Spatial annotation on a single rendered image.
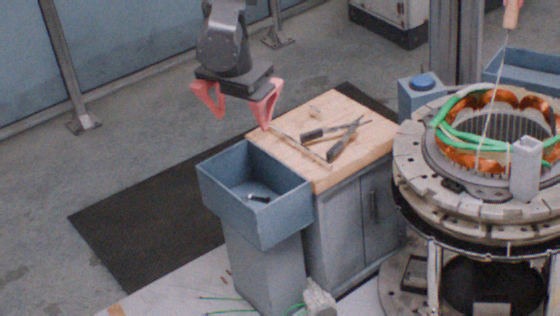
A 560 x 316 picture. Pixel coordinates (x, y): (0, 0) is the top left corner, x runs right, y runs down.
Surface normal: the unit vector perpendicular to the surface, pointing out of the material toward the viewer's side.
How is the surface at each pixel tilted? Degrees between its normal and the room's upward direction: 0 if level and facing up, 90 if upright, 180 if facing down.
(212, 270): 0
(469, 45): 90
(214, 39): 91
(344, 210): 90
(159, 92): 0
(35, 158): 0
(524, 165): 90
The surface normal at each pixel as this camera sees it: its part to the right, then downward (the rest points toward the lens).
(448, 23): -0.04, 0.60
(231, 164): 0.61, 0.42
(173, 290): -0.11, -0.79
